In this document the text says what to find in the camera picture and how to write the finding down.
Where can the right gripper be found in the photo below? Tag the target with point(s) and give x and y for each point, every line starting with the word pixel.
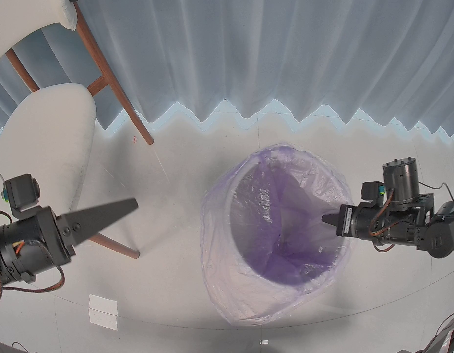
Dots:
pixel 364 221

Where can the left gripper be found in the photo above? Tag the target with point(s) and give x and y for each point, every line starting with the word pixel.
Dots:
pixel 32 245

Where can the purple plastic bag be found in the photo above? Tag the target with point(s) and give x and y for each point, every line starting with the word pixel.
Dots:
pixel 219 289

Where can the white trash bin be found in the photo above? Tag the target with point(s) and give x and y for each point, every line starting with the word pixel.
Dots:
pixel 241 211

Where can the white cushioned wooden chair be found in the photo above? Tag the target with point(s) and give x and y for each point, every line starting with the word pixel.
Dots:
pixel 47 142

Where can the pale blue curtain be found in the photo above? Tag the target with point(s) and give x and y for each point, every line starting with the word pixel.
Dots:
pixel 249 42

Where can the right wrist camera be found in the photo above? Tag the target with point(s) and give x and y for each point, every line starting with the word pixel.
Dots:
pixel 372 191

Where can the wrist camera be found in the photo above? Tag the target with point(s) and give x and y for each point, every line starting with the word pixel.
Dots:
pixel 372 191
pixel 21 193

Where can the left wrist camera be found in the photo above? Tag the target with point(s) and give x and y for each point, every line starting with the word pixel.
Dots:
pixel 21 193

